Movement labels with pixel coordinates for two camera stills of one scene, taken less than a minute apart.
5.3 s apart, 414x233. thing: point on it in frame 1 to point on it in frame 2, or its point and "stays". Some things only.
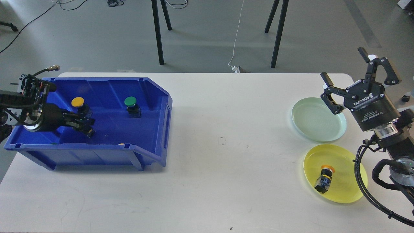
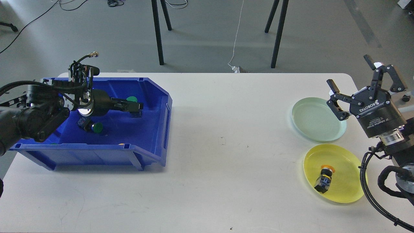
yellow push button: x=323 y=182 stays
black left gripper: x=55 y=118 to x=102 y=103
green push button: x=134 y=109 stays
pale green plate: x=313 y=118 stays
